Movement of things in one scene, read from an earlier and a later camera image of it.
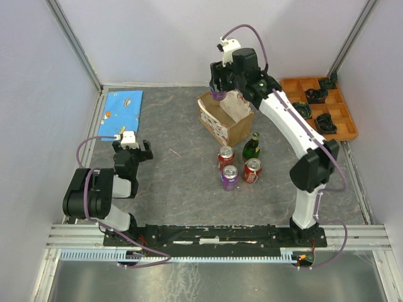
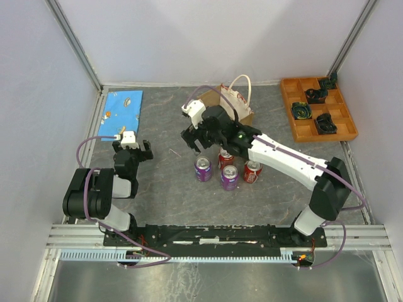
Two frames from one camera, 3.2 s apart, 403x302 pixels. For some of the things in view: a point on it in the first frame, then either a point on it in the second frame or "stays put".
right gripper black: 217,72 -> 191,134
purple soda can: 218,95 -> 203,168
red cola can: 225,156 stays put
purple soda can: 229,177 stays put
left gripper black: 144,155 stays put
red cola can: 252,170 stays put
